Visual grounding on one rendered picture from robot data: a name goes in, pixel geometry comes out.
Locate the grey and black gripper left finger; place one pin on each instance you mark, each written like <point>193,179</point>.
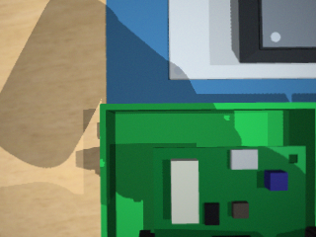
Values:
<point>146,233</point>

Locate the green bin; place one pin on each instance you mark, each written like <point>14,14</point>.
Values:
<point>129,132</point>

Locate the green circuit board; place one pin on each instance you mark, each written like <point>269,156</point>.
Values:
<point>243,191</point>

